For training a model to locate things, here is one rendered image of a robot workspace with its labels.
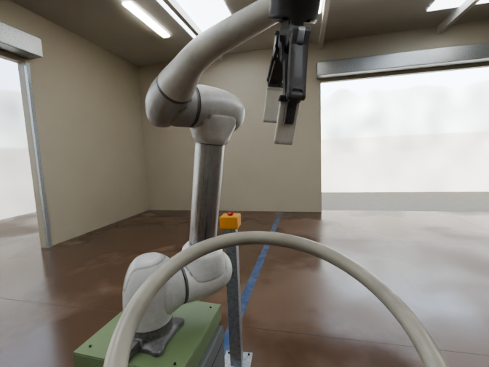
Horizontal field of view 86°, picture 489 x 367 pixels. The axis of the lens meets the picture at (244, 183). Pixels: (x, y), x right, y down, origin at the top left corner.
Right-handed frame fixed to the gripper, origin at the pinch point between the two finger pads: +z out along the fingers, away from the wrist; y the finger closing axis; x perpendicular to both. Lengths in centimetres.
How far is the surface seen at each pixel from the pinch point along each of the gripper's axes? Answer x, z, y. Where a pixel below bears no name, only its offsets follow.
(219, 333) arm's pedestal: -7, 86, -15
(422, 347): 21.8, 25.5, 25.7
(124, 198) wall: -241, 347, -530
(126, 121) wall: -250, 180, -631
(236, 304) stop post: 7, 142, -71
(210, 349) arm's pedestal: -10, 83, -7
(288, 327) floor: 56, 195, -89
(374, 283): 20.2, 25.1, 14.0
